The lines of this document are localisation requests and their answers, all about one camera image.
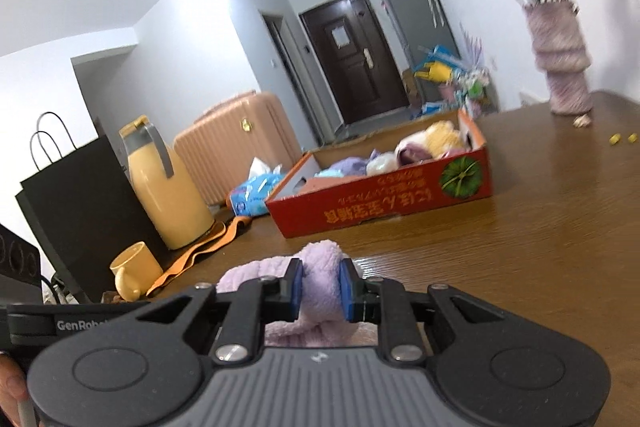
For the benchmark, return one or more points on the light blue plush toy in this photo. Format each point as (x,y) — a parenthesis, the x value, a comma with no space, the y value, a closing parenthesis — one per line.
(330,173)

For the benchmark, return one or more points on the yellow plush toy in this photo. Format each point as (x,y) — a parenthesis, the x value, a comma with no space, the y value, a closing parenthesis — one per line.
(447,138)

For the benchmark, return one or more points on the blue and yellow bags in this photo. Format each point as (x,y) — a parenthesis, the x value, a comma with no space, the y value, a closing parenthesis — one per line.
(440,67)

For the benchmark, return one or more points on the dark side door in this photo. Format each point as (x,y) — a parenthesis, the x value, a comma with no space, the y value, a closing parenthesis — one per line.
(280,57)

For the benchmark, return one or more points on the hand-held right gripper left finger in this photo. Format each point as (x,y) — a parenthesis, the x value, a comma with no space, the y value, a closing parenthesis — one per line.
(296,289)

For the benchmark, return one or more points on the brown cardboard box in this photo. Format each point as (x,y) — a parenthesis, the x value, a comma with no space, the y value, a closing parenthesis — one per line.
(412,87)

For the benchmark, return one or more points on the pink ribbed suitcase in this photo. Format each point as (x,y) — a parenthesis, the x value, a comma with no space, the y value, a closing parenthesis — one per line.
(235,142)

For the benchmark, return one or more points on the lavender fluffy cloth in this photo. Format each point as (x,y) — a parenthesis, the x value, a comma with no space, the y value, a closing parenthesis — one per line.
(320,267)

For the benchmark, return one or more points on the purple knitted cloth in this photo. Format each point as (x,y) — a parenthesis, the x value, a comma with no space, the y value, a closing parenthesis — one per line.
(350,166)

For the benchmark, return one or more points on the blue tissue pack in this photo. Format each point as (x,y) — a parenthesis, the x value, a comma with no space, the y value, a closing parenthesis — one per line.
(257,192)

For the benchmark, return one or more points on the person's left hand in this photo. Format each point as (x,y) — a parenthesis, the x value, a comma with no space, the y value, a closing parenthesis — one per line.
(10,382)

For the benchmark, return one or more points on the purple dried flower bunch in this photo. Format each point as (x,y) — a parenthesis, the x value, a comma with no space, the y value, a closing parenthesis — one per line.
(474,47)

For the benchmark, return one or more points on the yellow thermos jug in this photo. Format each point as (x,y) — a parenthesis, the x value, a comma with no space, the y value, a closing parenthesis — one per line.
(165,192)

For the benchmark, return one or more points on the yellow mug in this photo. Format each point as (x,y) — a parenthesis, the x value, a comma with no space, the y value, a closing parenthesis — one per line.
(135,269)

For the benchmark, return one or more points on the red cardboard box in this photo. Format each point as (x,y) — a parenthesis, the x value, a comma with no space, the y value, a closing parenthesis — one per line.
(380,212)

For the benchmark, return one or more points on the scattered yellow crumbs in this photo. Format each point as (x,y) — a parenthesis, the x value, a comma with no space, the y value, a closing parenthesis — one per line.
(616,138)

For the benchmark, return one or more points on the grey refrigerator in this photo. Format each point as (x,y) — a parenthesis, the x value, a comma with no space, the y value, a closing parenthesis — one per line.
(415,22)

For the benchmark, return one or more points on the fallen dried petal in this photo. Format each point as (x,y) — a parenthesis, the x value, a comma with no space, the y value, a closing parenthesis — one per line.
(580,121)

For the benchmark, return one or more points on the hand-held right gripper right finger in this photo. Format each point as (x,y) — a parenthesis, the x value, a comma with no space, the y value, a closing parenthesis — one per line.
(346,292)

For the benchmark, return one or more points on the black paper bag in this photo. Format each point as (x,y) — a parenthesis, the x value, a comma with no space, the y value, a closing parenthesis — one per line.
(95,207)

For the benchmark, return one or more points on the dark brown entrance door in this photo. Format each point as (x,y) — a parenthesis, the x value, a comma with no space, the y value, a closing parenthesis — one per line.
(350,57)

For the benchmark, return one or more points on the pink ceramic vase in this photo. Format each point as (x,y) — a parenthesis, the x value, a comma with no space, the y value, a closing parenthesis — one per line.
(562,57)

